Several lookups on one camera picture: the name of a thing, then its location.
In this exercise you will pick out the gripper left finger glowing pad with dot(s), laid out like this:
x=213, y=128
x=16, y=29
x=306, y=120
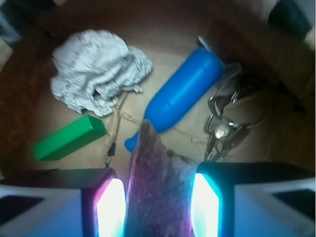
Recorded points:
x=62, y=203

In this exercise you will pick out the silver key bunch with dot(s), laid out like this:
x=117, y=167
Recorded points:
x=227, y=133

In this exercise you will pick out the crumpled white paper ball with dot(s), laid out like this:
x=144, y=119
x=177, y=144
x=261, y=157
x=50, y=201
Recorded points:
x=94, y=68

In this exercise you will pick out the blue plastic bottle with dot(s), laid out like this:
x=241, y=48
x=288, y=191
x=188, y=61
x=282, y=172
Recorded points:
x=183, y=90

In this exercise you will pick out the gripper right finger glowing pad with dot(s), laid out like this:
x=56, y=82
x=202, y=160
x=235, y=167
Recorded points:
x=257, y=199

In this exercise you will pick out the green rectangular block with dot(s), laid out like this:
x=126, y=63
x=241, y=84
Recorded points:
x=69, y=139

